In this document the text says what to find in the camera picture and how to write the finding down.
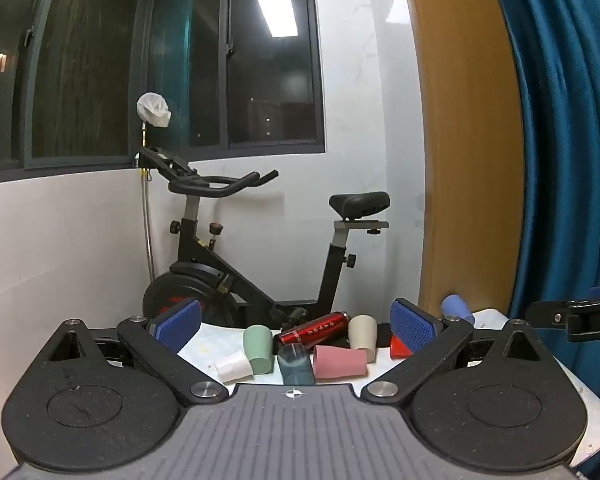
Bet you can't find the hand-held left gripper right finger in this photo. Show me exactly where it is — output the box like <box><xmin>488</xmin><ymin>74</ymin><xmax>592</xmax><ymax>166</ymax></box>
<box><xmin>362</xmin><ymin>297</ymin><xmax>546</xmax><ymax>408</ymax></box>

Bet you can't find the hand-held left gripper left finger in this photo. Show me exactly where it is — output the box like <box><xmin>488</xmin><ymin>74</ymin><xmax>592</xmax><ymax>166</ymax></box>
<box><xmin>47</xmin><ymin>297</ymin><xmax>229</xmax><ymax>407</ymax></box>

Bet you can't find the red cup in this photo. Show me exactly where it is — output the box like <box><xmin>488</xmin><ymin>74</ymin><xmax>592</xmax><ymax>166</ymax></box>
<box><xmin>389</xmin><ymin>335</ymin><xmax>414</xmax><ymax>360</ymax></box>

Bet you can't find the lavender blue cup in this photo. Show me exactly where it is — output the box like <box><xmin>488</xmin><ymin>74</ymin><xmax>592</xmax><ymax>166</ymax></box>
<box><xmin>440</xmin><ymin>294</ymin><xmax>476</xmax><ymax>326</ymax></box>

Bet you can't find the beige cup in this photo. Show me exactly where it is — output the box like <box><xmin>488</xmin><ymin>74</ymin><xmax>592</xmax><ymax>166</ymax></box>
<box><xmin>348</xmin><ymin>314</ymin><xmax>379</xmax><ymax>364</ymax></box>

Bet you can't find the white cup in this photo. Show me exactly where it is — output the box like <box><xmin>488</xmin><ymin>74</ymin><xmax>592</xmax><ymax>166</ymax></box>
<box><xmin>214</xmin><ymin>350</ymin><xmax>255</xmax><ymax>385</ymax></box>

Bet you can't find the pink cup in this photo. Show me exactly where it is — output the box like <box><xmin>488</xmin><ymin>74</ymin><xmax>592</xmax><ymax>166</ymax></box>
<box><xmin>312</xmin><ymin>344</ymin><xmax>369</xmax><ymax>380</ymax></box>

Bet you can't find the green cup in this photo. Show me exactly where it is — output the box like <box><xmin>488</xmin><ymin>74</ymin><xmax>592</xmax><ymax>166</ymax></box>
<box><xmin>243</xmin><ymin>325</ymin><xmax>274</xmax><ymax>376</ymax></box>

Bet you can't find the dark teal cup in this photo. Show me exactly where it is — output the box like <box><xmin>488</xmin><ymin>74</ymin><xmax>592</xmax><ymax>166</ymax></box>
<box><xmin>276</xmin><ymin>343</ymin><xmax>315</xmax><ymax>386</ymax></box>

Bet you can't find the white paper sheet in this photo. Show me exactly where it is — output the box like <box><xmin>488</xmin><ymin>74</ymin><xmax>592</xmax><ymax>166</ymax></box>
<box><xmin>177</xmin><ymin>321</ymin><xmax>281</xmax><ymax>387</ymax></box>

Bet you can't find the black exercise bike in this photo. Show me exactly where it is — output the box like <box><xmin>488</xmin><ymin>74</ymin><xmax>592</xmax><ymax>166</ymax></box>
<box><xmin>137</xmin><ymin>146</ymin><xmax>391</xmax><ymax>333</ymax></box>

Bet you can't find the red metal bottle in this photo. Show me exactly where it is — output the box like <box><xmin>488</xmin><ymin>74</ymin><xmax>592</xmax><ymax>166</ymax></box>
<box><xmin>272</xmin><ymin>311</ymin><xmax>350</xmax><ymax>356</ymax></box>

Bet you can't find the blue curtain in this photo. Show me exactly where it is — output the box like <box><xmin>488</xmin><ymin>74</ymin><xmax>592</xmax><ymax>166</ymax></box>
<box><xmin>484</xmin><ymin>0</ymin><xmax>600</xmax><ymax>398</ymax></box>

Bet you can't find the white plastic bag cover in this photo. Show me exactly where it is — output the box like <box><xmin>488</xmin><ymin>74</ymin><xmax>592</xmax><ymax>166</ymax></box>
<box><xmin>136</xmin><ymin>92</ymin><xmax>173</xmax><ymax>129</ymax></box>

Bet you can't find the dark framed window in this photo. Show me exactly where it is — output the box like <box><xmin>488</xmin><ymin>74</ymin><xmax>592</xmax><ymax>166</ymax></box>
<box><xmin>140</xmin><ymin>0</ymin><xmax>327</xmax><ymax>157</ymax></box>
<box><xmin>0</xmin><ymin>0</ymin><xmax>148</xmax><ymax>173</ymax></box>

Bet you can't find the metal hose pipe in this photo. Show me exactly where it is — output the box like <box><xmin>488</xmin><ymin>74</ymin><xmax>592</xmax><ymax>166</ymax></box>
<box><xmin>139</xmin><ymin>120</ymin><xmax>156</xmax><ymax>282</ymax></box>

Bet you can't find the wooden door frame panel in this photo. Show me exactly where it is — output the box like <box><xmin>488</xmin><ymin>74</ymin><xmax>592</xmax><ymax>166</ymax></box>
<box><xmin>397</xmin><ymin>0</ymin><xmax>539</xmax><ymax>322</ymax></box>

